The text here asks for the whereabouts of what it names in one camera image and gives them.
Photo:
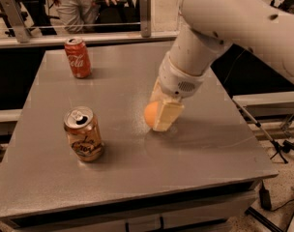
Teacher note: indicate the left metal rail bracket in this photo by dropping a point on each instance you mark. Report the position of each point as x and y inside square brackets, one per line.
[13, 13]

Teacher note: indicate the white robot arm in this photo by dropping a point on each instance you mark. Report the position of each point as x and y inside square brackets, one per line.
[210, 27]

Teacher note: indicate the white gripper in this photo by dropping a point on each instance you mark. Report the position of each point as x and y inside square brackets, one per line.
[176, 78]

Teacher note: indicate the person in grey trousers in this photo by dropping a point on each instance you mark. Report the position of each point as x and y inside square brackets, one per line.
[79, 16]

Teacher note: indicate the red Coca-Cola can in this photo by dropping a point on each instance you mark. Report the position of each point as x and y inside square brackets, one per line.
[78, 57]

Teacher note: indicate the black tripod stand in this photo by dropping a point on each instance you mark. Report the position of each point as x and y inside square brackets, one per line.
[285, 147]

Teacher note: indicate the middle metal rail bracket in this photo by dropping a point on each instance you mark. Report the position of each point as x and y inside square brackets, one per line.
[145, 18]

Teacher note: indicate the orange fruit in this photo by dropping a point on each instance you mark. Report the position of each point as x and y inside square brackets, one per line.
[150, 113]

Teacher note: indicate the black power adapter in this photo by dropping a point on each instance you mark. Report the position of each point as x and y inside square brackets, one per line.
[265, 199]

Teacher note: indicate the metal rail bracket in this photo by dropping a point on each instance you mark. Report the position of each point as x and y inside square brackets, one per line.
[13, 13]
[145, 18]

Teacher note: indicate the orange La Croix can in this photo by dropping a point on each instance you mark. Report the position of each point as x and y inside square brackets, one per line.
[83, 133]

